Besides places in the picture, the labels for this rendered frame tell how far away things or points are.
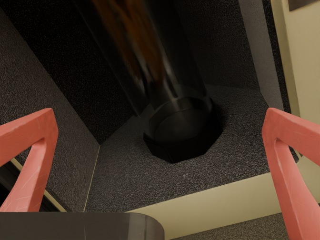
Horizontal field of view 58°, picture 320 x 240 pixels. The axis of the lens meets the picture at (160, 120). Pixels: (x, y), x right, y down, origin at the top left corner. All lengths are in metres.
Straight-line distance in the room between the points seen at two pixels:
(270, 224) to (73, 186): 0.23
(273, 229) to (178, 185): 0.12
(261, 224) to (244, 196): 0.05
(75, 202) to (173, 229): 0.12
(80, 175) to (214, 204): 0.17
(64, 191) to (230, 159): 0.19
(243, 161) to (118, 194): 0.15
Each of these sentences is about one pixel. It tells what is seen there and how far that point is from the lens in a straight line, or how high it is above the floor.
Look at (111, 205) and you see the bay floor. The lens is 0.36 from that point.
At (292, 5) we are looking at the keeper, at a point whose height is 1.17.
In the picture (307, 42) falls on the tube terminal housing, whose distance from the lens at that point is 0.24.
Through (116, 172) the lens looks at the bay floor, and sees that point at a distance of 0.39.
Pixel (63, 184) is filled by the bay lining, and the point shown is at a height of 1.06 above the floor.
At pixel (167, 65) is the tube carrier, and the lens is 0.28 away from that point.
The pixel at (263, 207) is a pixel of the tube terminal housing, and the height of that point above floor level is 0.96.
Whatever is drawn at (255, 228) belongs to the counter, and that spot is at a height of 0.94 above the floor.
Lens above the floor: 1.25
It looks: 33 degrees down
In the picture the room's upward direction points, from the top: 27 degrees counter-clockwise
